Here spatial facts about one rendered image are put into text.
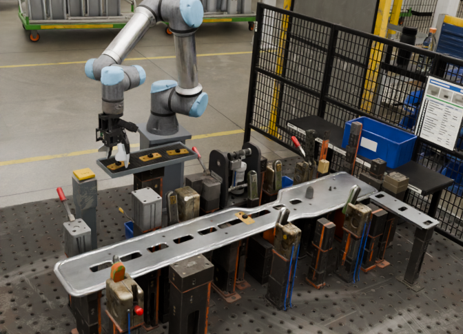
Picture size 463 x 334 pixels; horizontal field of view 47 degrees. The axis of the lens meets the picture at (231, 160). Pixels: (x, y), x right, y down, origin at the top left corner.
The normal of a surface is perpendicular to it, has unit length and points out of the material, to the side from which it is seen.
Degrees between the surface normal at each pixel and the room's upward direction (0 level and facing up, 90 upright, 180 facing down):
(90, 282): 0
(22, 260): 0
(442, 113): 90
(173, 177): 90
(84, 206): 90
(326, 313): 0
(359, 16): 91
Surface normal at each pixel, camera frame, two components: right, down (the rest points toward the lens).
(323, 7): -0.89, 0.14
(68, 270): 0.08, -0.90
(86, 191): 0.59, 0.39
